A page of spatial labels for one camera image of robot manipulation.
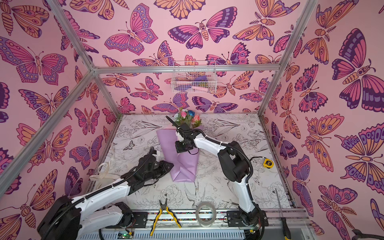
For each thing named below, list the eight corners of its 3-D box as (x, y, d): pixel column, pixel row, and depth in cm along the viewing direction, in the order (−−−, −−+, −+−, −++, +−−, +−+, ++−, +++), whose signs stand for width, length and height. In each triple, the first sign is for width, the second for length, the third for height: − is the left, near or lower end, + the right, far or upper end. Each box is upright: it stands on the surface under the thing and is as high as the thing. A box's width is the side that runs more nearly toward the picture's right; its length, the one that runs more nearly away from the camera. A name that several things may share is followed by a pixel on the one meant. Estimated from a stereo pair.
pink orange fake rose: (195, 127, 114) (195, 123, 111) (190, 120, 119) (190, 116, 115) (202, 124, 116) (202, 120, 112) (198, 118, 120) (198, 114, 117)
